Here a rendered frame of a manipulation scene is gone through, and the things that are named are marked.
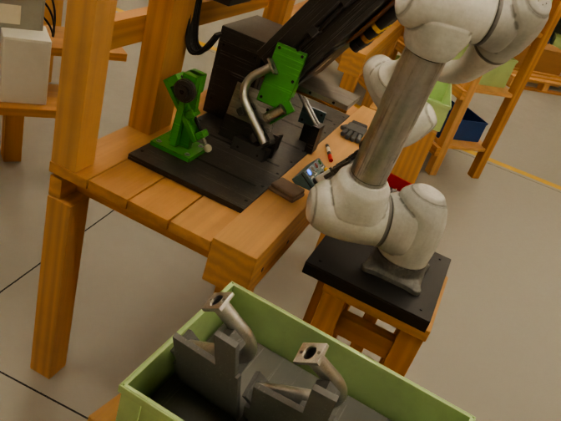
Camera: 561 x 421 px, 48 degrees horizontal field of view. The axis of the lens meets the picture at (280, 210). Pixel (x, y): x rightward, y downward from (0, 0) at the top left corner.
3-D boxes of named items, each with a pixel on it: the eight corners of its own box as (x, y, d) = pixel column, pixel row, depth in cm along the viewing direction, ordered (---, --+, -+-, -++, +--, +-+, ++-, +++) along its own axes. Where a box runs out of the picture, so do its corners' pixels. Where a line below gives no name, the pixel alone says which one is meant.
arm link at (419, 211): (434, 275, 177) (467, 211, 166) (375, 263, 174) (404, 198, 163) (420, 242, 191) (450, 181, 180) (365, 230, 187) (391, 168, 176)
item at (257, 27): (275, 109, 261) (297, 31, 244) (243, 129, 236) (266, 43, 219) (236, 93, 265) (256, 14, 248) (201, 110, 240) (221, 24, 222)
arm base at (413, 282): (431, 261, 195) (438, 247, 192) (418, 297, 176) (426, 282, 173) (377, 236, 198) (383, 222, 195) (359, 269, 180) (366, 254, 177)
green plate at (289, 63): (292, 112, 223) (314, 55, 218) (285, 112, 215) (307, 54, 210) (263, 99, 226) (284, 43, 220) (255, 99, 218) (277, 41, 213)
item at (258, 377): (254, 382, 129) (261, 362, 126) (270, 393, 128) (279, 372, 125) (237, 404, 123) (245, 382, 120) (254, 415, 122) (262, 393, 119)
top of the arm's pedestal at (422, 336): (443, 286, 199) (448, 276, 197) (425, 342, 173) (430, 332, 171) (352, 243, 206) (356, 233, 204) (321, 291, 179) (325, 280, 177)
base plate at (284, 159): (348, 119, 281) (350, 115, 280) (242, 215, 189) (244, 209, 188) (266, 83, 290) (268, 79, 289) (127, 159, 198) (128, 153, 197)
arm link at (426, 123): (404, 152, 197) (386, 115, 199) (447, 127, 189) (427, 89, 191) (391, 152, 188) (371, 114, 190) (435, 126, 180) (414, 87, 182)
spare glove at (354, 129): (346, 121, 272) (347, 116, 271) (368, 130, 271) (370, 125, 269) (334, 135, 255) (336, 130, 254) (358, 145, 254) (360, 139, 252)
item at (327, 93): (357, 103, 235) (361, 95, 234) (345, 114, 222) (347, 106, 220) (267, 64, 244) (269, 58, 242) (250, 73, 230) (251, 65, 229)
